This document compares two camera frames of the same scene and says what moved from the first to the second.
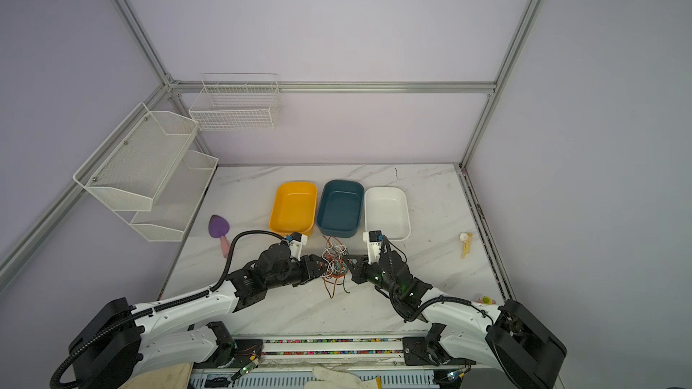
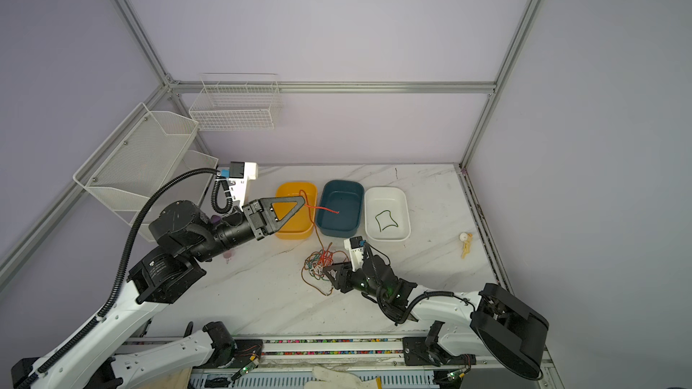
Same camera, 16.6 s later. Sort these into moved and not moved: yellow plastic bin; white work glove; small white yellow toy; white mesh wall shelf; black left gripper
Moved: black left gripper
Not moved: small white yellow toy; yellow plastic bin; white mesh wall shelf; white work glove
